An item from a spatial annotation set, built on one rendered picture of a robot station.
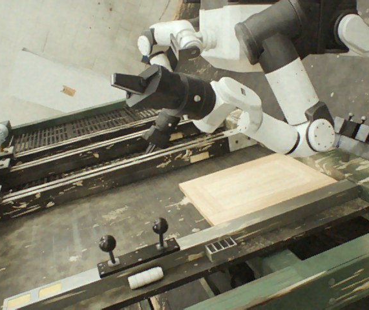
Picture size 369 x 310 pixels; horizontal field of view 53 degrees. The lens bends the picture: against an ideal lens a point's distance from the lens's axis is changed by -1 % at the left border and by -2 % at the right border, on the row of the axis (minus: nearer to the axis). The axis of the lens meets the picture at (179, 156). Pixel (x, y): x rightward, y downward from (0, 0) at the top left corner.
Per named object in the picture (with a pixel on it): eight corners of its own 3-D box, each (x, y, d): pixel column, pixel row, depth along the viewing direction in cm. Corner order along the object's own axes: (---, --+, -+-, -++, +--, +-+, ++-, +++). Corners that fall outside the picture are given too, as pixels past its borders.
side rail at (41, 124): (168, 104, 274) (166, 90, 270) (16, 144, 248) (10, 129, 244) (166, 102, 281) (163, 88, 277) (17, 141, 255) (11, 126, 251)
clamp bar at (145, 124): (209, 119, 199) (202, 74, 190) (-22, 183, 171) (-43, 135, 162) (203, 115, 208) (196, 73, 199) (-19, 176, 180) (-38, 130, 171)
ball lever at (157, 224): (172, 252, 90) (170, 225, 80) (157, 258, 90) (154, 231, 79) (166, 239, 93) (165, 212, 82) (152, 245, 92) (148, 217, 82)
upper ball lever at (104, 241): (124, 270, 88) (117, 244, 77) (108, 275, 87) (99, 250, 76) (120, 256, 90) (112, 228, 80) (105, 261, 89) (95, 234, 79)
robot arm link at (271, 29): (304, 51, 93) (280, 1, 90) (313, 50, 84) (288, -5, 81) (262, 73, 95) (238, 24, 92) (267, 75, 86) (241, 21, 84)
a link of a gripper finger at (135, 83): (112, 71, 67) (141, 78, 70) (112, 87, 66) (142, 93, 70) (116, 67, 65) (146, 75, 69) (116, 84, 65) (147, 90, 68)
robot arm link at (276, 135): (236, 139, 90) (293, 167, 98) (262, 135, 81) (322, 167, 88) (249, 100, 92) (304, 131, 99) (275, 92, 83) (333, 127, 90)
